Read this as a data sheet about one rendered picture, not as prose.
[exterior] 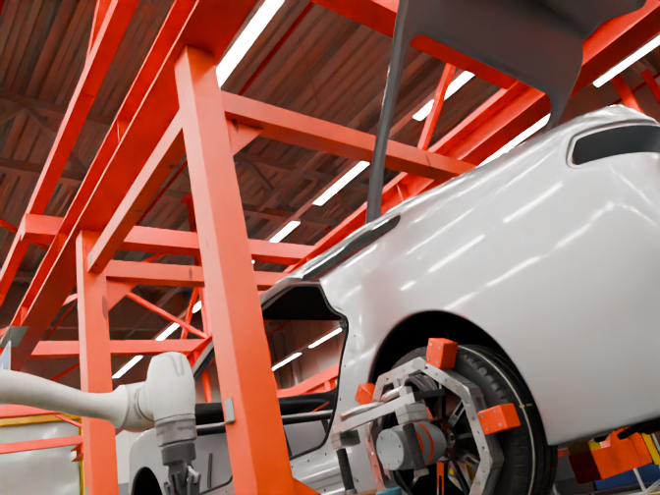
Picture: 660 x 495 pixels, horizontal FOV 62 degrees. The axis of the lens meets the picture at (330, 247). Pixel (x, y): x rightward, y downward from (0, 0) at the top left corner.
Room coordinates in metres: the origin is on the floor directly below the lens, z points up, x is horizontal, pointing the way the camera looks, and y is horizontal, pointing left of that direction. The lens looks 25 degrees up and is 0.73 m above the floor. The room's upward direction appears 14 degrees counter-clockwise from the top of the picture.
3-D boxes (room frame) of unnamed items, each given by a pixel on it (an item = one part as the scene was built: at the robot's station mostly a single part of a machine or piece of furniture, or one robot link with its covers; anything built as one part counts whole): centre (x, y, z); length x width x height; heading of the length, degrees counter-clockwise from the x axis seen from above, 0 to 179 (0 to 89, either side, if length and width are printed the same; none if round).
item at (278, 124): (3.09, -0.56, 2.54); 2.58 x 0.12 x 0.42; 133
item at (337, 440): (2.01, 0.11, 0.93); 0.09 x 0.05 x 0.05; 133
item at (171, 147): (2.87, 1.10, 2.68); 1.77 x 0.10 x 0.12; 43
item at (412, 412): (1.76, -0.12, 0.93); 0.09 x 0.05 x 0.05; 133
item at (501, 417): (1.80, -0.37, 0.85); 0.09 x 0.08 x 0.07; 43
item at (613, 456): (3.78, -1.32, 0.69); 0.52 x 0.17 x 0.35; 133
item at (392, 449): (1.98, -0.10, 0.85); 0.21 x 0.14 x 0.14; 133
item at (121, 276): (4.51, 0.75, 2.54); 2.58 x 0.12 x 0.42; 133
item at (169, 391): (1.28, 0.45, 1.07); 0.13 x 0.11 x 0.16; 45
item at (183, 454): (1.28, 0.44, 0.88); 0.08 x 0.07 x 0.09; 48
